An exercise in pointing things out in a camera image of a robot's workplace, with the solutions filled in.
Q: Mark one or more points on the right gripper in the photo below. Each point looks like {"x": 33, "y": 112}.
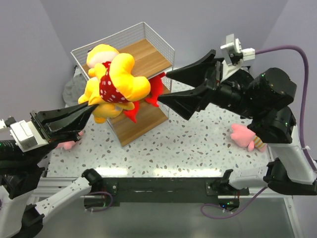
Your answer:
{"x": 186, "y": 103}

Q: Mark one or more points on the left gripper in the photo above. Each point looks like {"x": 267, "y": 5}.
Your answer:
{"x": 65, "y": 128}

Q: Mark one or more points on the red shark plush back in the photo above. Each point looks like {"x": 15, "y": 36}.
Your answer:
{"x": 156, "y": 89}

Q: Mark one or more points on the red shark plush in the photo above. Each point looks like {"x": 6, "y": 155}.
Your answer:
{"x": 156, "y": 89}
{"x": 131, "y": 114}

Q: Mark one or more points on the pink plush striped hat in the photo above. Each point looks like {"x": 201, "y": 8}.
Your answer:
{"x": 246, "y": 138}
{"x": 69, "y": 144}

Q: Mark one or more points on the red shark plush front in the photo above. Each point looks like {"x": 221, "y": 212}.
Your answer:
{"x": 131, "y": 114}

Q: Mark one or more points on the yellow plush red dotted dress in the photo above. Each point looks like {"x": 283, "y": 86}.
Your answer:
{"x": 100, "y": 54}

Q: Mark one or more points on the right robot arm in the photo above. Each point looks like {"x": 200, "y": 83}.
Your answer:
{"x": 264, "y": 100}

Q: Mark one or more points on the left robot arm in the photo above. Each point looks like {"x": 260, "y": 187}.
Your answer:
{"x": 20, "y": 172}

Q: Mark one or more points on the grey cloth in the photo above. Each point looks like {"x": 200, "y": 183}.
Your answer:
{"x": 73, "y": 89}

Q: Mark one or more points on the black jacket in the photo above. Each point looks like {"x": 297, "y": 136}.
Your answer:
{"x": 242, "y": 75}

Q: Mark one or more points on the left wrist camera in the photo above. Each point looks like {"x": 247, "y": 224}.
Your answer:
{"x": 26, "y": 136}

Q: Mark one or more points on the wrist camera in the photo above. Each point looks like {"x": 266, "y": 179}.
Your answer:
{"x": 26, "y": 136}
{"x": 233, "y": 53}

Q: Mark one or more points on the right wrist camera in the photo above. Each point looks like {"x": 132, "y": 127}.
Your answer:
{"x": 233, "y": 53}

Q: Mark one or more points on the white wire wooden shelf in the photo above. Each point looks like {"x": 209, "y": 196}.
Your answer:
{"x": 153, "y": 55}

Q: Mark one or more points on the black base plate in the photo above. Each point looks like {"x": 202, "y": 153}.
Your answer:
{"x": 164, "y": 190}

